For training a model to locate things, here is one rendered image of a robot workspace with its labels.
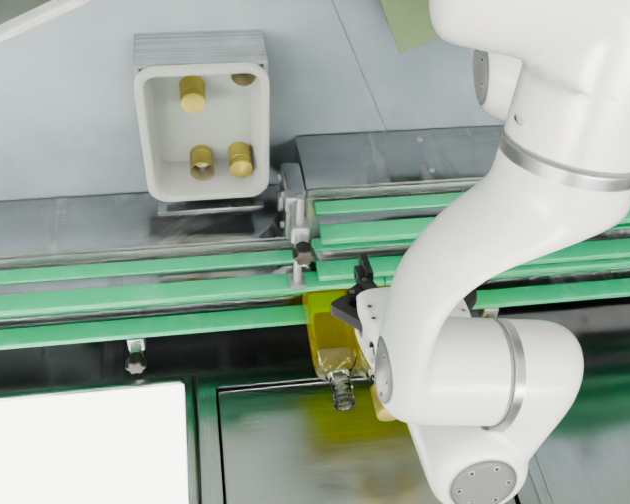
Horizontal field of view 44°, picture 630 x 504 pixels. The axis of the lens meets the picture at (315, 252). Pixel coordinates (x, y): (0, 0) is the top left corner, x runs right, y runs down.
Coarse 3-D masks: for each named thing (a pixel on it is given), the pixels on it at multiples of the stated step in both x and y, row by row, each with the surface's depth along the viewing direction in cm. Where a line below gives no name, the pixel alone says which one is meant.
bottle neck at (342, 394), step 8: (328, 376) 106; (336, 376) 105; (344, 376) 105; (336, 384) 104; (344, 384) 104; (336, 392) 103; (344, 392) 103; (352, 392) 104; (336, 400) 103; (344, 400) 102; (352, 400) 103; (336, 408) 104; (344, 408) 104
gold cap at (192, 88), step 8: (184, 80) 106; (192, 80) 106; (200, 80) 107; (184, 88) 105; (192, 88) 104; (200, 88) 105; (184, 96) 104; (192, 96) 104; (200, 96) 104; (184, 104) 105; (192, 104) 105; (200, 104) 105; (192, 112) 106
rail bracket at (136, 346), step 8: (128, 344) 115; (136, 344) 115; (144, 344) 116; (136, 352) 114; (128, 360) 113; (136, 360) 112; (144, 360) 113; (128, 368) 112; (136, 368) 113; (144, 368) 113
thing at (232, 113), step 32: (192, 64) 98; (224, 64) 99; (256, 64) 100; (160, 96) 108; (224, 96) 110; (256, 96) 106; (160, 128) 112; (192, 128) 113; (224, 128) 114; (256, 128) 110; (160, 160) 116; (224, 160) 118; (256, 160) 115; (160, 192) 112; (192, 192) 113; (224, 192) 114; (256, 192) 114
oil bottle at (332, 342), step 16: (304, 304) 116; (320, 304) 112; (320, 320) 110; (336, 320) 110; (320, 336) 108; (336, 336) 108; (352, 336) 108; (320, 352) 106; (336, 352) 106; (352, 352) 106; (320, 368) 106; (336, 368) 106; (352, 368) 107
